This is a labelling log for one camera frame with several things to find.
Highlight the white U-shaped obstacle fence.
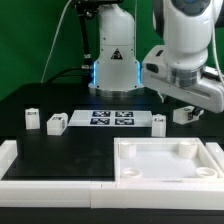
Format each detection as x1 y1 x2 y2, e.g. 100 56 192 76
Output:
0 140 224 210

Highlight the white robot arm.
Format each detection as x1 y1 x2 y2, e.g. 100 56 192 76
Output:
91 0 224 113

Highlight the black camera stand pole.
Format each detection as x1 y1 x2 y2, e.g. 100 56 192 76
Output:
72 0 125 69

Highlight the white square tabletop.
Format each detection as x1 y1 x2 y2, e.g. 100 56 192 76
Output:
114 138 224 182

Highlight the black cable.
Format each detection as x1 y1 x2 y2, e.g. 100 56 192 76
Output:
45 65 93 84

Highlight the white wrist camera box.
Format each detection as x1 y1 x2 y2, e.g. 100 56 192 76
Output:
142 45 168 79

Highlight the white fiducial marker plate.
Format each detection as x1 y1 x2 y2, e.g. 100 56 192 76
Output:
69 110 152 127

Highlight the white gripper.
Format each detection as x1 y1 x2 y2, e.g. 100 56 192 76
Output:
142 66 224 119

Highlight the white cable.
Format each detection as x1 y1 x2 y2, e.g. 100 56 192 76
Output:
40 0 73 84

